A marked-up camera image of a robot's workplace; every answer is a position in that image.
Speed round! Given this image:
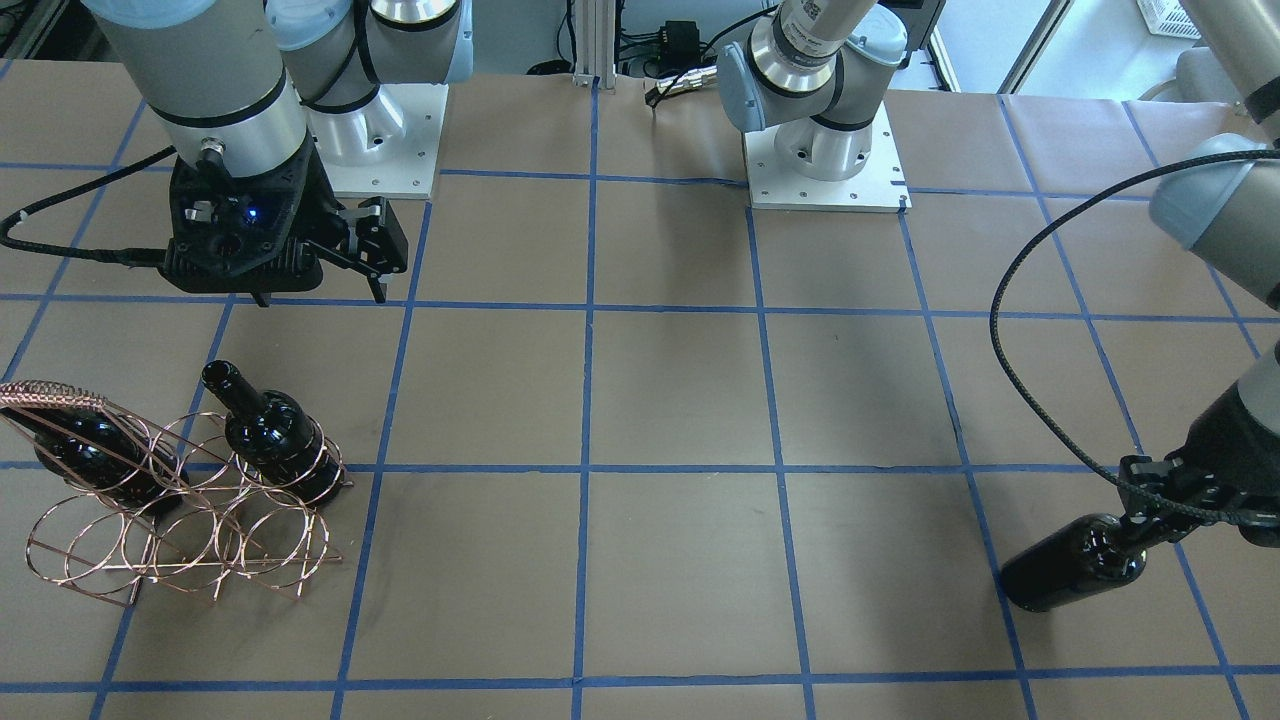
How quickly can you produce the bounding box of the wine bottle in rack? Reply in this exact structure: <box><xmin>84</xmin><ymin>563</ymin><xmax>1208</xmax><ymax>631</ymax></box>
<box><xmin>3</xmin><ymin>407</ymin><xmax>182</xmax><ymax>518</ymax></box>
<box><xmin>201</xmin><ymin>360</ymin><xmax>343</xmax><ymax>509</ymax></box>

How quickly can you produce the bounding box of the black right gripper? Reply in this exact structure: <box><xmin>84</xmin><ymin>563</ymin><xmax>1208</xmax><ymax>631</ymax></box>
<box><xmin>300</xmin><ymin>195</ymin><xmax>410</xmax><ymax>304</ymax></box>

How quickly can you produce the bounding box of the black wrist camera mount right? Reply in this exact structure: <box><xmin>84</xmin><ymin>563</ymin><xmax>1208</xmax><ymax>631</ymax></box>
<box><xmin>160</xmin><ymin>142</ymin><xmax>338</xmax><ymax>295</ymax></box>

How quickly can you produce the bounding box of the copper wire wine rack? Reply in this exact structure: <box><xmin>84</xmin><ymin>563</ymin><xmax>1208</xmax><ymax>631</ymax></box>
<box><xmin>3</xmin><ymin>380</ymin><xmax>349</xmax><ymax>607</ymax></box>

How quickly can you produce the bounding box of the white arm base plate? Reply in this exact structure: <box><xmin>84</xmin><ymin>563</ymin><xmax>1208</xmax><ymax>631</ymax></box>
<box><xmin>307</xmin><ymin>85</ymin><xmax>451</xmax><ymax>201</ymax></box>
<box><xmin>744</xmin><ymin>104</ymin><xmax>913</xmax><ymax>214</ymax></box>

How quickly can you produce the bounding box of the dark glass wine bottle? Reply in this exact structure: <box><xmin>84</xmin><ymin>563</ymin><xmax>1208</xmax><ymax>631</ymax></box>
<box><xmin>998</xmin><ymin>514</ymin><xmax>1147</xmax><ymax>612</ymax></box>

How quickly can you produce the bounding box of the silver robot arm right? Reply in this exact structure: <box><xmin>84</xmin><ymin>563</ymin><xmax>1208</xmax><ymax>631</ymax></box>
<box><xmin>84</xmin><ymin>1</ymin><xmax>474</xmax><ymax>306</ymax></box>

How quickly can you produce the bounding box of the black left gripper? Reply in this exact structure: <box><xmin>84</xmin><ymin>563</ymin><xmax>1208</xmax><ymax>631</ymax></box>
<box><xmin>1120</xmin><ymin>386</ymin><xmax>1279</xmax><ymax>515</ymax></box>

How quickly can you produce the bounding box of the black braided cable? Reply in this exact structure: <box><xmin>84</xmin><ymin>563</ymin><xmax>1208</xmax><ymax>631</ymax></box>
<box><xmin>989</xmin><ymin>149</ymin><xmax>1280</xmax><ymax>527</ymax></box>
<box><xmin>0</xmin><ymin>145</ymin><xmax>179</xmax><ymax>269</ymax></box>

